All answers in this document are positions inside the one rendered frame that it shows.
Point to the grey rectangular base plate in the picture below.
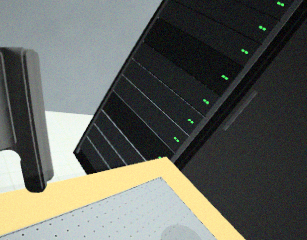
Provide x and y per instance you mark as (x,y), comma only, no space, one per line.
(149,211)

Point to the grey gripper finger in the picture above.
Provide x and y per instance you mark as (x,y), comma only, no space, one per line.
(23,126)

